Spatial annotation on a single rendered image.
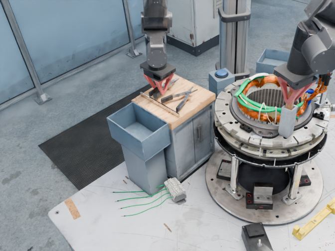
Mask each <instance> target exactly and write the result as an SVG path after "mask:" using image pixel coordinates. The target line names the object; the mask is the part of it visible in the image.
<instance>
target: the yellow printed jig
mask: <svg viewBox="0 0 335 251"><path fill-rule="evenodd" d="M330 213H333V214H335V197H334V198H333V199H332V200H331V201H330V202H329V203H328V204H327V205H326V206H325V207H324V208H323V209H322V210H321V211H320V212H318V213H317V214H316V215H315V216H314V217H313V218H312V219H311V220H309V221H308V222H307V223H306V224H305V225H304V226H303V227H302V228H300V227H299V226H298V225H296V226H295V227H294V228H293V232H292V234H293V235H294V236H295V237H296V238H297V239H299V240H300V241H301V240H302V239H303V238H304V237H305V236H306V235H307V234H308V233H309V232H311V231H312V230H313V229H314V228H315V227H316V226H317V225H318V224H319V223H320V222H322V221H323V220H324V219H325V218H326V217H327V216H328V215H329V214H330Z"/></svg>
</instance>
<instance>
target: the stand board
mask: <svg viewBox="0 0 335 251"><path fill-rule="evenodd" d="M177 77H178V78H179V80H177V81H176V82H175V83H174V84H172V85H171V86H170V87H171V91H169V90H167V91H166V93H165V94H164V95H160V96H159V97H157V98H156V99H155V100H157V101H158V102H160V103H161V98H164V97H166V96H169V95H175V94H179V93H182V92H186V91H188V90H189V89H190V88H191V87H193V88H192V91H194V90H196V89H198V90H197V91H195V92H193V93H191V94H190V100H191V101H188V100H186V102H185V104H184V106H183V107H182V108H181V110H180V111H179V112H178V113H179V116H180V117H179V118H178V117H177V116H175V115H173V114H172V113H170V112H168V111H166V110H165V109H163V108H161V107H159V106H158V105H156V104H154V103H153V102H151V101H149V100H147V99H146V98H144V97H142V96H141V95H139V96H137V97H136V98H134V99H132V100H131V101H132V102H135V103H136V104H138V105H140V106H141V107H143V108H145V109H146V110H148V111H149V112H151V113H153V114H154V115H156V116H158V117H159V118H161V119H163V120H164V121H166V122H168V123H169V128H170V129H171V130H173V129H174V128H176V127H177V126H179V125H180V124H182V123H183V122H184V121H186V120H187V119H189V118H190V117H191V116H193V115H194V114H196V113H197V112H199V111H200V110H201V109H203V108H204V107H206V106H207V105H209V104H210V103H211V102H213V101H214V100H215V93H213V92H211V91H209V90H207V89H205V88H203V87H201V86H198V85H196V84H194V83H192V82H190V81H188V80H186V79H184V78H182V77H180V76H178V75H176V74H174V76H173V78H172V79H171V80H173V79H175V78H177ZM151 90H153V88H150V89H149V90H147V91H145V92H144V94H146V95H148V96H149V91H151ZM151 98H153V95H152V96H151ZM153 99H154V98H153ZM183 99H184V98H183V96H180V97H176V98H173V100H170V101H168V102H165V103H163V104H164V105H166V106H167V107H169V108H171V109H173V110H174V111H176V107H177V106H178V105H179V103H180V102H181V101H183Z"/></svg>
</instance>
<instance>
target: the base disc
mask: <svg viewBox="0 0 335 251"><path fill-rule="evenodd" d="M222 159H224V160H229V161H231V157H229V154H228V153H227V152H225V151H224V150H223V149H222V148H221V147H220V148H218V149H217V150H216V151H215V152H214V153H213V154H212V156H211V157H210V159H209V161H208V163H207V166H206V170H205V181H206V185H207V188H208V190H209V192H210V194H211V196H212V197H213V198H214V200H215V201H216V202H217V203H218V204H219V205H220V206H221V207H222V208H223V209H224V210H226V211H228V212H229V213H231V214H233V215H234V216H236V217H239V218H241V219H243V220H246V221H250V222H253V223H262V224H267V225H274V224H284V223H288V222H292V221H295V220H297V219H300V218H302V217H303V216H305V215H307V214H308V213H309V212H310V211H312V210H313V209H314V208H315V206H316V205H317V204H318V202H319V201H320V199H321V196H322V193H323V188H324V181H323V176H322V173H321V171H320V169H319V167H318V165H317V164H316V162H315V161H314V160H313V159H312V162H311V164H310V161H308V162H306V163H304V166H303V167H304V169H305V171H306V173H307V175H308V177H309V179H310V180H311V182H312V183H311V185H310V186H302V187H298V191H300V192H301V197H300V198H299V199H297V200H296V201H295V202H293V203H292V204H290V205H287V204H285V203H284V202H283V197H284V196H286V195H287V194H288V193H289V189H290V184H291V179H292V178H291V176H290V174H289V172H288V174H289V177H290V181H289V184H288V186H287V187H286V188H285V189H284V190H283V191H282V192H280V193H277V194H274V195H272V198H273V209H272V210H267V209H247V208H246V192H249V191H247V190H246V189H244V188H243V187H242V186H241V185H240V184H239V183H238V187H240V188H241V189H240V191H241V192H242V193H243V197H242V198H241V199H239V200H237V199H235V198H234V197H233V196H232V195H231V194H230V193H229V192H227V191H226V190H225V186H226V185H227V184H230V181H227V180H223V179H218V178H216V175H217V173H218V170H219V167H220V164H221V161H222ZM287 171H288V168H287Z"/></svg>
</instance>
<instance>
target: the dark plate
mask: <svg viewBox="0 0 335 251"><path fill-rule="evenodd" d="M285 170H286V169H285V168H265V167H264V166H262V167H258V166H254V165H250V164H247V163H244V162H242V163H241V164H240V165H239V180H238V182H239V184H240V185H241V186H242V187H243V188H244V189H246V190H247V191H249V192H253V187H254V182H261V183H273V192H272V195H274V194H277V193H280V192H282V191H283V190H284V189H285V188H286V187H287V186H288V184H289V181H290V177H289V174H288V171H285Z"/></svg>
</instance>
